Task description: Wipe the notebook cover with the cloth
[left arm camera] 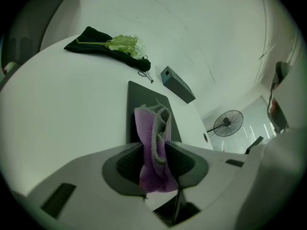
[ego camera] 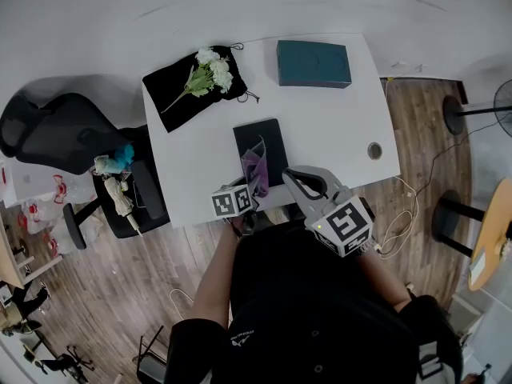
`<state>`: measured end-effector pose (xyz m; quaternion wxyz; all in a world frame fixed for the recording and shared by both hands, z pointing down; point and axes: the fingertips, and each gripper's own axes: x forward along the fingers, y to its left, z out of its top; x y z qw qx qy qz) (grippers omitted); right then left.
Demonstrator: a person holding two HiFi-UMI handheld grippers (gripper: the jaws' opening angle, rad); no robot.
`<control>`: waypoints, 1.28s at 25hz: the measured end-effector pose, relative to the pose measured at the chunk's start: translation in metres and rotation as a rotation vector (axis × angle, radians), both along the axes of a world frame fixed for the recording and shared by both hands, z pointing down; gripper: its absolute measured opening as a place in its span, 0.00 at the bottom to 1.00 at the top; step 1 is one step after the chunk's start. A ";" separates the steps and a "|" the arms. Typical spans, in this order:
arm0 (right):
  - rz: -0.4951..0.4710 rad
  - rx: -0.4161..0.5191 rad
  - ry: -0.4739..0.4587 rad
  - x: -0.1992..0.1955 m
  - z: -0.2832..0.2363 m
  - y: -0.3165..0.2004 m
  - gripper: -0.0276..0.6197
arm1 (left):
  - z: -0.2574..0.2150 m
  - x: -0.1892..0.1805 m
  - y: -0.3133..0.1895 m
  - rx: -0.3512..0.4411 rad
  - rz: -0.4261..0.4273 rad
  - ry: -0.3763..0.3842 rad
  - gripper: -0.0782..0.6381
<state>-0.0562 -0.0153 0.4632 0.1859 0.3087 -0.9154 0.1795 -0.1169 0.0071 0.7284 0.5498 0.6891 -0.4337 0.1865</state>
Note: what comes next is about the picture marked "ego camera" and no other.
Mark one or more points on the round yellow wooden table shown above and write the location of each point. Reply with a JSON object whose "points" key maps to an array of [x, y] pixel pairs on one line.
{"points": [[494, 234]]}

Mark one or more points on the person's left forearm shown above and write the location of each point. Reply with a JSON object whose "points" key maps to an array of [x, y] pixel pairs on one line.
{"points": [[210, 270]]}

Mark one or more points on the black folding chair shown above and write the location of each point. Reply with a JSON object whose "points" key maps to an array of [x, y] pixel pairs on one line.
{"points": [[150, 366]]}

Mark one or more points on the black round stool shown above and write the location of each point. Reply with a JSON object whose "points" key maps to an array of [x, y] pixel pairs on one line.
{"points": [[450, 214]]}

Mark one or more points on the purple cloth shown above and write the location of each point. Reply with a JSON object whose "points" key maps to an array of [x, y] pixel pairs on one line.
{"points": [[256, 170]]}

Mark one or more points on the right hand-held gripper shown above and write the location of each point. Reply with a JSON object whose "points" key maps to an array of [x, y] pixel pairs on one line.
{"points": [[344, 226]]}

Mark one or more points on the cluster of clear water jugs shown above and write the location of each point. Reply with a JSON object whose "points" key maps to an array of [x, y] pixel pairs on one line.
{"points": [[44, 214]]}

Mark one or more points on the teal rectangular box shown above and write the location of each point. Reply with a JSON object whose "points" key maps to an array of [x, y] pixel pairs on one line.
{"points": [[314, 64]]}

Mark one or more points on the black mesh office chair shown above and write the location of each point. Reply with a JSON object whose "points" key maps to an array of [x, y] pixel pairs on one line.
{"points": [[60, 134]]}

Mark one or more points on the person's right forearm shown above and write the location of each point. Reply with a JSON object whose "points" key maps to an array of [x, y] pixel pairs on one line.
{"points": [[380, 282]]}

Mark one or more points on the beige folded umbrella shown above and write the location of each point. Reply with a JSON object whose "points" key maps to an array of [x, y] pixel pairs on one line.
{"points": [[120, 202]]}

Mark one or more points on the black pedestal fan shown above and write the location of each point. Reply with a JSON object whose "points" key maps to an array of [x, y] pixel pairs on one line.
{"points": [[454, 114]]}

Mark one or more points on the pale green wrapped bunch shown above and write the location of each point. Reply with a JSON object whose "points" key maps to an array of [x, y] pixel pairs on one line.
{"points": [[104, 164]]}

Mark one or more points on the white artificial flower bouquet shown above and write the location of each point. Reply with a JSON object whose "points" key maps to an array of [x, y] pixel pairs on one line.
{"points": [[212, 72]]}

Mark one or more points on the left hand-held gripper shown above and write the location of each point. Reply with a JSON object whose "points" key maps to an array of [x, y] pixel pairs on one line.
{"points": [[230, 202]]}

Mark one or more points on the light wooden side table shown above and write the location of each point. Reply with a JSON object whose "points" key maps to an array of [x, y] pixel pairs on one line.
{"points": [[8, 262]]}

